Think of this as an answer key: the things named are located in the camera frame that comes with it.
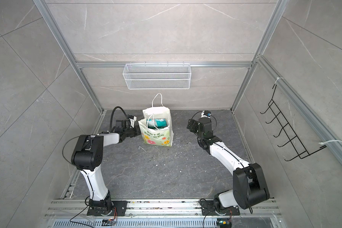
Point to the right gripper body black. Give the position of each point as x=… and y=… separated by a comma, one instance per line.
x=195, y=128

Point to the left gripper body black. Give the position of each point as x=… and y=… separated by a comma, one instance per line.
x=132, y=131

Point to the white floral paper bag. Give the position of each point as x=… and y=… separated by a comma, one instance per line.
x=158, y=137

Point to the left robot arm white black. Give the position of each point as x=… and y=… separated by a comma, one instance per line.
x=88, y=155

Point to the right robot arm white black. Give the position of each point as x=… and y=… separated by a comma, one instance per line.
x=249, y=186

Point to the teal snack packet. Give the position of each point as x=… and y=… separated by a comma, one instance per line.
x=157, y=123

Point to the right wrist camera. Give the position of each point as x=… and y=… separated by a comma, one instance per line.
x=206, y=114

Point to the white wire mesh basket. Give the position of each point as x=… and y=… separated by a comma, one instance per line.
x=144, y=76

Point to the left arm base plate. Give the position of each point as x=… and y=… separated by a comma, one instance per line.
x=116, y=206

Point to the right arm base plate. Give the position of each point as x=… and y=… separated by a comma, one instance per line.
x=208, y=207

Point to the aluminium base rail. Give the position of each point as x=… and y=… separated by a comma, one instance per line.
x=160, y=213

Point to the black wire hook rack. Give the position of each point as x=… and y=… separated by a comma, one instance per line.
x=287, y=130

